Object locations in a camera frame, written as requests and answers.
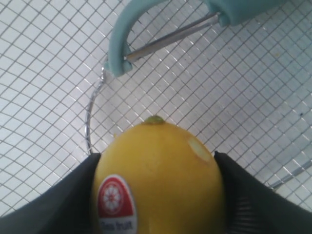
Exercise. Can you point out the metal wire mesh basket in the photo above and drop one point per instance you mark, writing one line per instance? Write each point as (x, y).
(244, 90)

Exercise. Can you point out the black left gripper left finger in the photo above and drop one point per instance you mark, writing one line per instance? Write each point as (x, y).
(62, 209)

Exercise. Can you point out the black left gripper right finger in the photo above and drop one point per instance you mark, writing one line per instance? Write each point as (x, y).
(253, 208)

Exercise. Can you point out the yellow lemon with sticker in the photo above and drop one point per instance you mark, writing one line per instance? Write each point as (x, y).
(157, 178)

